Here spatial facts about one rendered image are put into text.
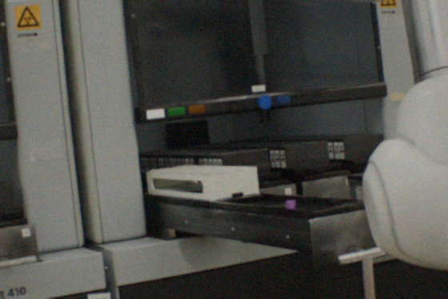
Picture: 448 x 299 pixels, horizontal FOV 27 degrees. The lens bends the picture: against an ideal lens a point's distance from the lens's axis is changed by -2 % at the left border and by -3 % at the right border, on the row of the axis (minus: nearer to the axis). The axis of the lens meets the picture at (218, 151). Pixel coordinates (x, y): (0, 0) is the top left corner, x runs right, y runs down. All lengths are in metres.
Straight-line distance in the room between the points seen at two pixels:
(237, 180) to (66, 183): 0.35
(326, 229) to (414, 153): 0.42
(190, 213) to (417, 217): 0.81
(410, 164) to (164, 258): 0.92
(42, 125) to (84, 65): 0.15
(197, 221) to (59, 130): 0.33
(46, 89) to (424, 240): 1.02
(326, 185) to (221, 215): 0.42
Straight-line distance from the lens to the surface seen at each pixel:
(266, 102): 2.00
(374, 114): 2.25
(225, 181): 1.71
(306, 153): 2.07
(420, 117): 1.04
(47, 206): 1.85
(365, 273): 1.90
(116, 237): 1.90
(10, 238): 1.74
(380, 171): 1.02
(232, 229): 1.61
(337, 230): 1.42
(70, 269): 1.78
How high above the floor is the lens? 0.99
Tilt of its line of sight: 3 degrees down
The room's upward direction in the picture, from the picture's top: 6 degrees counter-clockwise
